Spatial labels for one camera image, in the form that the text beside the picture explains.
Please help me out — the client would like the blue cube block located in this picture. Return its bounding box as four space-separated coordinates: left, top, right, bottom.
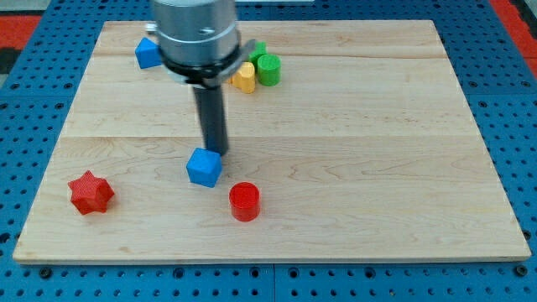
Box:
186 148 222 188

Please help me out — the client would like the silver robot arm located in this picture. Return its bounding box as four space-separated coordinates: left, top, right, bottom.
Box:
151 0 256 89

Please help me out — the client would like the red cylinder block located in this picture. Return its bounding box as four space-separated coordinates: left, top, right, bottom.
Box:
228 182 261 222

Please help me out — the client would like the yellow heart block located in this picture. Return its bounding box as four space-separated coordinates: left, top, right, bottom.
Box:
227 62 256 94

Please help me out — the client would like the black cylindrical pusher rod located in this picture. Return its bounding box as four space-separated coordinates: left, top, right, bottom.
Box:
193 86 229 156

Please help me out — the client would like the green cylinder block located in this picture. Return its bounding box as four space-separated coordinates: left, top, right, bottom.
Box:
258 54 281 86

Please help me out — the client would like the wooden board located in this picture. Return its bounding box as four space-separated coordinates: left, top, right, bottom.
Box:
13 20 531 265

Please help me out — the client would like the green block behind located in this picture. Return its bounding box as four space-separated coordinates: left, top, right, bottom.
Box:
248 41 267 67

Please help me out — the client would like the blue pentagon block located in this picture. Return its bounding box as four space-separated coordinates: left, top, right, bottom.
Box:
134 38 162 69

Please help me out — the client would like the red star block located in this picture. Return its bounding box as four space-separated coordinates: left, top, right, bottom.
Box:
68 170 115 215

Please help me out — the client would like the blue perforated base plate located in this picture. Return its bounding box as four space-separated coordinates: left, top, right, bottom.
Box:
1 0 536 301

